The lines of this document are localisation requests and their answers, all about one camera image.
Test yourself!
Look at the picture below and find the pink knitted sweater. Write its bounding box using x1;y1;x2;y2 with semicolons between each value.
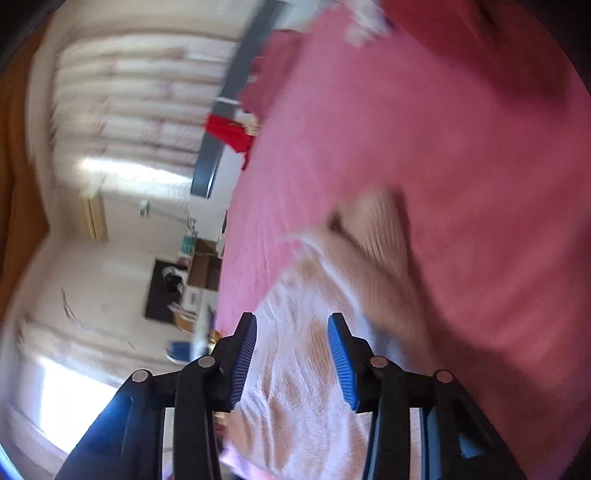
216;188;445;480

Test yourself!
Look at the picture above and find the blue chair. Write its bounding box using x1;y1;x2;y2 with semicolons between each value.
166;341;202;365

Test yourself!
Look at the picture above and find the black television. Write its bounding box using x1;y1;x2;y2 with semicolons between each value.
144;260;187;324

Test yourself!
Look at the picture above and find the wooden desk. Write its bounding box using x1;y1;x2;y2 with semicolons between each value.
174;237;222;334

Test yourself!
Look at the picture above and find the wooden wardrobe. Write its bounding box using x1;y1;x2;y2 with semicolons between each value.
1;24;49;315

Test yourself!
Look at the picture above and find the red garment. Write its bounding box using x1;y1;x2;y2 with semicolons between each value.
205;114;254;171

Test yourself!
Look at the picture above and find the pink bed cover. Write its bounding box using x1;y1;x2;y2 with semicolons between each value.
217;7;590;479

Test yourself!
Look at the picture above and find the white patterned curtain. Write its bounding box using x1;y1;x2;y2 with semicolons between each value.
51;32;235;187

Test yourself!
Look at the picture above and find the grey headboard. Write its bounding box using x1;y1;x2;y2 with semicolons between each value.
190;1;287;198

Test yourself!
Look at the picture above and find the pink pillow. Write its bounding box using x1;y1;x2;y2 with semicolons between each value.
238;30;305;123

